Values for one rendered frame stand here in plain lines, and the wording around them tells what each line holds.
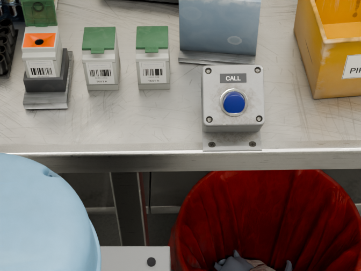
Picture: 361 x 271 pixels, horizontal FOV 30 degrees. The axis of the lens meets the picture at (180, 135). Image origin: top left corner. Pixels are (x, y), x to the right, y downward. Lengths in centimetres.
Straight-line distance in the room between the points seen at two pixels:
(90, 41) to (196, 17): 14
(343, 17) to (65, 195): 62
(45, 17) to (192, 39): 19
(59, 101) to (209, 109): 20
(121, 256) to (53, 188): 23
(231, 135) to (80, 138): 18
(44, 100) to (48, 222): 46
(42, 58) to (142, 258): 30
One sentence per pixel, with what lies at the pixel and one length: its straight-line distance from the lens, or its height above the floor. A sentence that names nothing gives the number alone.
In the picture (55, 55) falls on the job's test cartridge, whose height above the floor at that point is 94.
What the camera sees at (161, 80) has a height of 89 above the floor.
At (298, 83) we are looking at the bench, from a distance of 88.
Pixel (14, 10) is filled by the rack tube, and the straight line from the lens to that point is 96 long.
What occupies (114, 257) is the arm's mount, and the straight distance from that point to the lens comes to 63.
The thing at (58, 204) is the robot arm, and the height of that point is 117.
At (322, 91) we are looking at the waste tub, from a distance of 85.
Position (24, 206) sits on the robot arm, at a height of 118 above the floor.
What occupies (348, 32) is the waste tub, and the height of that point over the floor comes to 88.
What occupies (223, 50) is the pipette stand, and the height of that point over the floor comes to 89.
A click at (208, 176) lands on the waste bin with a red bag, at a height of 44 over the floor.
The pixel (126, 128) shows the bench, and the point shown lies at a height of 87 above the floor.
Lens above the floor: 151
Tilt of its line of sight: 51 degrees down
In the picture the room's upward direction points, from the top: 1 degrees counter-clockwise
